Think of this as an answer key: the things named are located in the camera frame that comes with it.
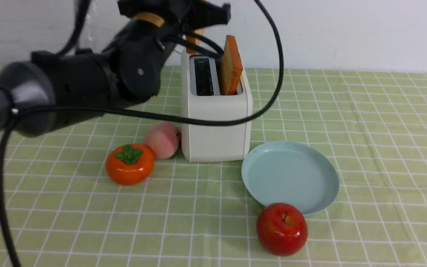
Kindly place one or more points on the orange persimmon with green leaf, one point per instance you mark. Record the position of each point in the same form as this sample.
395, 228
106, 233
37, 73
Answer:
130, 164

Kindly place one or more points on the light blue round plate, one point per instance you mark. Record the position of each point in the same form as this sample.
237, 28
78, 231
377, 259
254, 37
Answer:
291, 173

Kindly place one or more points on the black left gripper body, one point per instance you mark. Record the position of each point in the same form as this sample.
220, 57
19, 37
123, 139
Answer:
191, 14

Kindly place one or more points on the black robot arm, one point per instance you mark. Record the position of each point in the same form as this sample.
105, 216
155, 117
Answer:
127, 72

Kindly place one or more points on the white two-slot toaster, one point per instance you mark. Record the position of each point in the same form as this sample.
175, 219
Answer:
207, 143

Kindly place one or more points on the pink peach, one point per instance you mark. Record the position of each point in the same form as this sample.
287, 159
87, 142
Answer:
163, 139

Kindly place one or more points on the toasted bread slice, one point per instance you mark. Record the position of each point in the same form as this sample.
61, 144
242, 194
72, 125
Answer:
194, 40
231, 68

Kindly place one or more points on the red apple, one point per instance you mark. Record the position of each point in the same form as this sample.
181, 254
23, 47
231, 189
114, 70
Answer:
281, 229

